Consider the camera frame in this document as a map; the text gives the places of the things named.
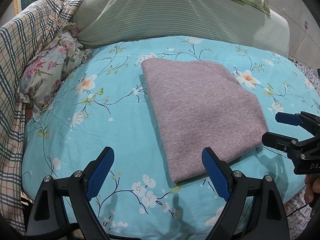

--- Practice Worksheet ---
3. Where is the mauve knit sweater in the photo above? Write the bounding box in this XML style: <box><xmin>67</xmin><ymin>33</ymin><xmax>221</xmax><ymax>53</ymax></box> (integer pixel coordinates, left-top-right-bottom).
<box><xmin>142</xmin><ymin>58</ymin><xmax>268</xmax><ymax>182</ymax></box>

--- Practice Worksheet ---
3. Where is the person's right hand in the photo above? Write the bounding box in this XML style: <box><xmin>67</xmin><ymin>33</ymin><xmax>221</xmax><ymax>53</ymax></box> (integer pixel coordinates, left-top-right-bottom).
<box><xmin>304</xmin><ymin>174</ymin><xmax>320</xmax><ymax>204</ymax></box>

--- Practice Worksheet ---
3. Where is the small-flower patterned mattress cover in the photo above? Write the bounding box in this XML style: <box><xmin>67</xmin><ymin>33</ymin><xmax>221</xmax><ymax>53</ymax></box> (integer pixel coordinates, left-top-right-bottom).
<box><xmin>285</xmin><ymin>57</ymin><xmax>320</xmax><ymax>240</ymax></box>

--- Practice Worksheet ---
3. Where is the pink floral pillow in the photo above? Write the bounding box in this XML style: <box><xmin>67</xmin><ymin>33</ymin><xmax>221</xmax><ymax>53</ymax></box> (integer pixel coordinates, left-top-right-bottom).
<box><xmin>18</xmin><ymin>22</ymin><xmax>92</xmax><ymax>115</ymax></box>

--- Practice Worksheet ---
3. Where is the plaid checked blanket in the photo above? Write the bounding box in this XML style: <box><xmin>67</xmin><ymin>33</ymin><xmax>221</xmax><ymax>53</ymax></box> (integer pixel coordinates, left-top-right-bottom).
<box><xmin>0</xmin><ymin>0</ymin><xmax>101</xmax><ymax>235</ymax></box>

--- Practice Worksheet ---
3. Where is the green striped folded quilt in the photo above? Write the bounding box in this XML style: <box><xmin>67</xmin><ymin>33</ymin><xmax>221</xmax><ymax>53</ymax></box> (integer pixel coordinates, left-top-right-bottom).
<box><xmin>72</xmin><ymin>0</ymin><xmax>290</xmax><ymax>57</ymax></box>

